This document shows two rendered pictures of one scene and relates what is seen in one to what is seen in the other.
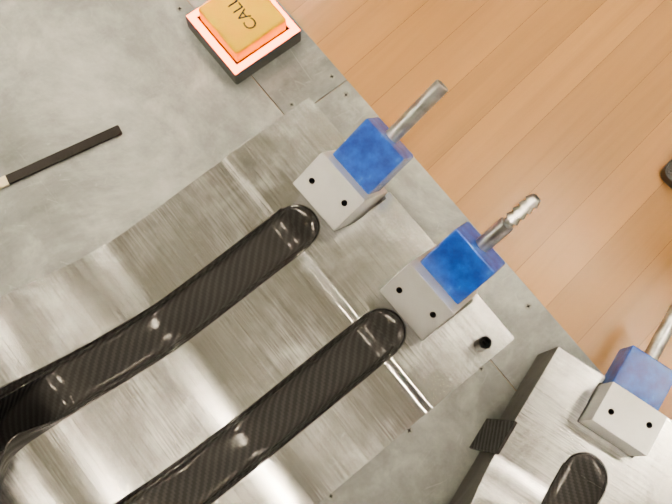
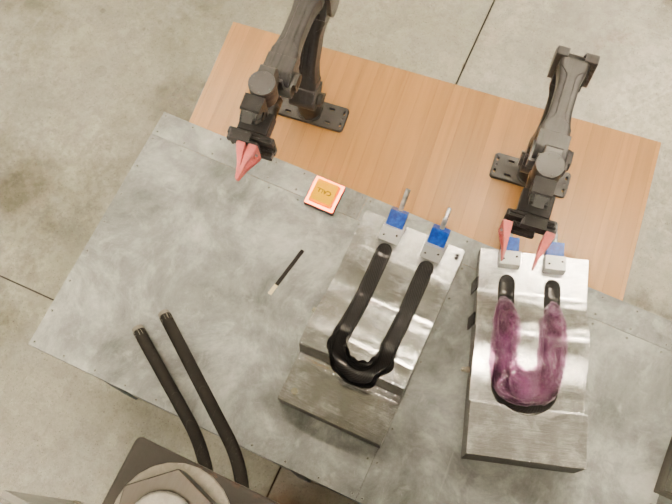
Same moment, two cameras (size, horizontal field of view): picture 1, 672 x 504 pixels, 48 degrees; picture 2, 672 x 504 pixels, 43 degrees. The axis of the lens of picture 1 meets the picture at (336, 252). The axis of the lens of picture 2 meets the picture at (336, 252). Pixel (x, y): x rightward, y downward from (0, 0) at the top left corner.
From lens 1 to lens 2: 1.45 m
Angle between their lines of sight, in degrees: 5
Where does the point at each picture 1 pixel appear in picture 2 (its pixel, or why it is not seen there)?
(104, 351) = (350, 311)
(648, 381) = (511, 244)
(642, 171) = (483, 177)
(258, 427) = (404, 312)
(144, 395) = (369, 317)
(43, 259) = (303, 304)
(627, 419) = (509, 258)
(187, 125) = (323, 238)
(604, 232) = (480, 204)
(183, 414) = (382, 318)
